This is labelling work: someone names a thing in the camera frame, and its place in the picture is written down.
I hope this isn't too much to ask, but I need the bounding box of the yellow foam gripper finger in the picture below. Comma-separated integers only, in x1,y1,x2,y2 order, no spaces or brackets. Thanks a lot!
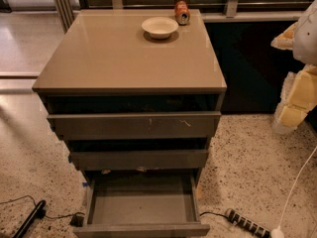
272,64,317,134
270,23,297,51

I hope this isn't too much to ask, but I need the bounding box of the grey bottom drawer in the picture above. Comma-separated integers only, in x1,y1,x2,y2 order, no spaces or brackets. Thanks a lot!
74,173,210,238

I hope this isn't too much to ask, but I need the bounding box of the grey drawer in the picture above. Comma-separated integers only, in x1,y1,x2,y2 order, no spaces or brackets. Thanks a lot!
70,150,208,171
74,173,210,238
48,111,221,141

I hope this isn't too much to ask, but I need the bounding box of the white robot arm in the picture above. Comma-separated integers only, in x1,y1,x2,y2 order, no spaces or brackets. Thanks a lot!
270,0,317,134

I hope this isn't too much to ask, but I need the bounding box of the grey top drawer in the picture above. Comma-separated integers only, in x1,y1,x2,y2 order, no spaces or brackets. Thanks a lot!
48,111,221,141

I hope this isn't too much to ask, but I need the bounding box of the grey drawer cabinet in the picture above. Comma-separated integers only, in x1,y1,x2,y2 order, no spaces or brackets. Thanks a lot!
33,10,227,185

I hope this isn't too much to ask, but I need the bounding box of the grey middle drawer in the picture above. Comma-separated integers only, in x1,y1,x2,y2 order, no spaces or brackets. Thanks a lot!
70,150,208,171

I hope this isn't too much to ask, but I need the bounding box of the orange soda can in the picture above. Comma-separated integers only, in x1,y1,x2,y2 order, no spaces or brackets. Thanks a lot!
174,1,190,25

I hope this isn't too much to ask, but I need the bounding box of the white bowl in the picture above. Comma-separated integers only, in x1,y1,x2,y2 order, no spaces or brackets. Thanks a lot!
142,17,178,40

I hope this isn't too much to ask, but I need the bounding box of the black power strip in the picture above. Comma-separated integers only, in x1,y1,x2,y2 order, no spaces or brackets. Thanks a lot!
225,208,270,238

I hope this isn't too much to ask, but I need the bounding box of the white plug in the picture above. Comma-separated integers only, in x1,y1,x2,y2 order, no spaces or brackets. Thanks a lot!
270,227,284,238

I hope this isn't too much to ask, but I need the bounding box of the black power adapter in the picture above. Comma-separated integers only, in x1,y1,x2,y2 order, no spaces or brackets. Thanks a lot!
69,213,84,227

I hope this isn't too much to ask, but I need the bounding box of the black bar on floor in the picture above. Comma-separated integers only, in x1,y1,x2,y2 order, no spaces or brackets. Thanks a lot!
13,199,46,238

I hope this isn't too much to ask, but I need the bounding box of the white cable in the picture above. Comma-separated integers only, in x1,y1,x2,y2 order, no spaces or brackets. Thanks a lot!
278,145,317,228

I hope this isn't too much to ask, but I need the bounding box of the black cable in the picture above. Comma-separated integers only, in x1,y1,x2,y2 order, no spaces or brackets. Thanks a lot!
199,210,230,220

